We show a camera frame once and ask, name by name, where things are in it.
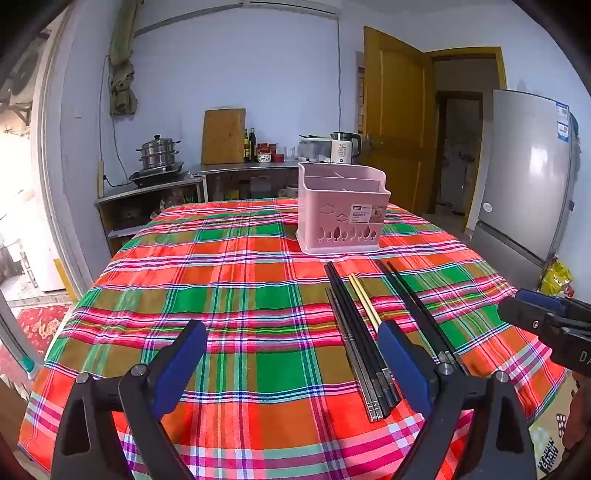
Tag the clear plastic storage container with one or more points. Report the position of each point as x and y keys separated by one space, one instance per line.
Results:
x=314 y=148

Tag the yellow power strip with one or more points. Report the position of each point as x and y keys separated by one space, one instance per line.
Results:
x=100 y=180

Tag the wooden cutting board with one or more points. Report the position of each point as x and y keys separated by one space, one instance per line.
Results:
x=224 y=136

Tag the plaid tablecloth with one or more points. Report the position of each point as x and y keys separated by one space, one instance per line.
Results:
x=231 y=300

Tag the drinking glass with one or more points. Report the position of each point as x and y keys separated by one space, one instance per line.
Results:
x=289 y=152

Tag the low wooden cabinet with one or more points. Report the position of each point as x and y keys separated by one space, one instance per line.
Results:
x=138 y=207

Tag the silver refrigerator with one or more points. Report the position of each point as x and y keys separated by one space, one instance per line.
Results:
x=526 y=184

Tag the white electric kettle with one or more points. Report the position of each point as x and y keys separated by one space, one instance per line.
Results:
x=344 y=147

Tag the wall calendar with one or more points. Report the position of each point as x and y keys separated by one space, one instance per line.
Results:
x=360 y=92

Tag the pink plastic utensil basket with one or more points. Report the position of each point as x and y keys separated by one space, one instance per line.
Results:
x=341 y=212

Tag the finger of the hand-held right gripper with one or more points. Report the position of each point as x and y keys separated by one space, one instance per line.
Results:
x=521 y=314
x=540 y=299

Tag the steel steamer pot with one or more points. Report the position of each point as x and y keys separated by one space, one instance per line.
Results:
x=158 y=152

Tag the yellow door frame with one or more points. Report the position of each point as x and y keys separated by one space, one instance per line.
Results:
x=466 y=53

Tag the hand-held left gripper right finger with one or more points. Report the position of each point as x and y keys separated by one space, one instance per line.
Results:
x=406 y=364

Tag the white sliding door frame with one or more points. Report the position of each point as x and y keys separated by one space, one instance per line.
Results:
x=60 y=184

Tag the red patterned rug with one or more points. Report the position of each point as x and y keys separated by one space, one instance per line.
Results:
x=41 y=330

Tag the outdoor air conditioner unit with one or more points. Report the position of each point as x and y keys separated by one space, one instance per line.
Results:
x=25 y=71

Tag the red lidded jars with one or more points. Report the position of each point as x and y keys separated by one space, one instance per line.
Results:
x=267 y=152

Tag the green curtain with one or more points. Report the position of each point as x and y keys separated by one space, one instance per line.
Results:
x=122 y=83

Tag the yellow wooden door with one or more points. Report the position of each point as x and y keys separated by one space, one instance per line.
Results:
x=397 y=124

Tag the black induction cooker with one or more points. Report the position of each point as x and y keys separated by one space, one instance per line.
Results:
x=159 y=176

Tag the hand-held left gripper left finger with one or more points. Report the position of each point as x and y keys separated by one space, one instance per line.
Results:
x=184 y=360

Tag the yellow snack bag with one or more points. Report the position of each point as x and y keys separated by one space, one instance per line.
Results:
x=556 y=279

